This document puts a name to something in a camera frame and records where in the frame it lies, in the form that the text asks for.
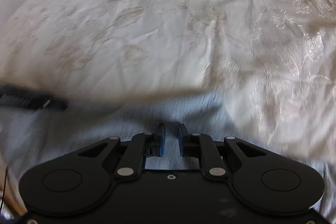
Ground grey-blue knit pants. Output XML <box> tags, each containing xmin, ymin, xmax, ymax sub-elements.
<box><xmin>1</xmin><ymin>93</ymin><xmax>257</xmax><ymax>178</ymax></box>

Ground cream embroidered bedspread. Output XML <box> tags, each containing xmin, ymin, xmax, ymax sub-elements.
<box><xmin>0</xmin><ymin>0</ymin><xmax>336</xmax><ymax>222</ymax></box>

